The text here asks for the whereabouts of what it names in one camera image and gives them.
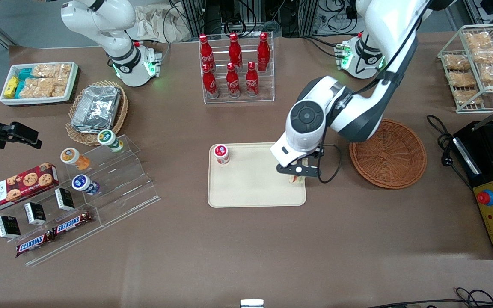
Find yellow snack packet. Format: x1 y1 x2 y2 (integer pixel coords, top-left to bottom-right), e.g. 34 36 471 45
3 76 20 99

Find red Walkers cookie box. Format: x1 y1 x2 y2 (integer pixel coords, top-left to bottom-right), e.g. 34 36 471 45
0 162 60 215

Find light oval wicker basket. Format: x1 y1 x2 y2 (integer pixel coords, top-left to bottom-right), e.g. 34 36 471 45
65 80 129 146

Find clear acrylic bottle rack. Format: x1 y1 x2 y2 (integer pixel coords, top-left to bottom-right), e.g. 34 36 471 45
198 31 276 105

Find red lid yogurt cup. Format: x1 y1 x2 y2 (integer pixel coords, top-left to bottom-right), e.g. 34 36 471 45
214 144 231 165

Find green lid yogurt cup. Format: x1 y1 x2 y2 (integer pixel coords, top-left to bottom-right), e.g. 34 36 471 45
97 129 124 153

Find white wire shelf rack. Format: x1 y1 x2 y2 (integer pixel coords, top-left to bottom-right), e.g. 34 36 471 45
437 23 493 114

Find black countertop appliance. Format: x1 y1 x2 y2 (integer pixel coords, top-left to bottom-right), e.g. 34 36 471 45
453 98 493 201

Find blue lid yogurt cup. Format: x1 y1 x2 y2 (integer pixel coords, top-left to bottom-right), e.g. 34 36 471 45
71 174 100 195

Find aluminium frame post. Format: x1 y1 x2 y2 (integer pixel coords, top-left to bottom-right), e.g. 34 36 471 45
181 0 213 38

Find orange lid yogurt cup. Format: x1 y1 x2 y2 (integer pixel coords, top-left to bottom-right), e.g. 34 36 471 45
60 147 90 171

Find small black snack box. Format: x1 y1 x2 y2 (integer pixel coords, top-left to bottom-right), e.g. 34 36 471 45
24 201 47 225
54 187 75 211
0 215 21 239

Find brown round wicker basket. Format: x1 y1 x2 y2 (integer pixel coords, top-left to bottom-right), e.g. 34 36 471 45
349 118 427 190

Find beige plastic tray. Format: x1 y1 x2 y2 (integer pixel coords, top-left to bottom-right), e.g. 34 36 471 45
208 142 307 208

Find black floor cable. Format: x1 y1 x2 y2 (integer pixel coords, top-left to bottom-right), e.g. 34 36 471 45
364 287 493 308

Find silver foil container stack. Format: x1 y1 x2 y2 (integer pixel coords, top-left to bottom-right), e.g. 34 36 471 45
71 85 122 131

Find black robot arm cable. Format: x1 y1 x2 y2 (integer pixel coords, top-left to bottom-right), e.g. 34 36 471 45
315 0 431 184

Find clear acrylic stepped stand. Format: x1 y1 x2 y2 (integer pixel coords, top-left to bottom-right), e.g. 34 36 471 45
0 134 161 267

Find white rectangular snack bin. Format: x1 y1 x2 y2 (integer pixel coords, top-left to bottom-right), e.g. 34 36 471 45
0 61 79 106

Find Snickers chocolate bar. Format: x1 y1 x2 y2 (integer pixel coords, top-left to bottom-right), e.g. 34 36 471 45
53 211 93 236
15 231 55 258

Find crumpled beige cloth bag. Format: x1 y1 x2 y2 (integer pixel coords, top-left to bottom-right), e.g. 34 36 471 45
126 3 192 44

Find clear rice cracker bag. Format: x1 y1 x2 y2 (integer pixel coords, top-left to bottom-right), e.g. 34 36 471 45
21 77 68 98
32 63 72 80

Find black power cable with plug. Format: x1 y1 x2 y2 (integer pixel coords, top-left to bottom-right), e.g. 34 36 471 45
427 114 473 190

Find red Coca-Cola bottle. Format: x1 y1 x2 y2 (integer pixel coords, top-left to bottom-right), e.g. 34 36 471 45
226 62 241 98
202 63 220 99
228 32 243 71
245 61 259 97
257 32 270 73
198 34 216 72

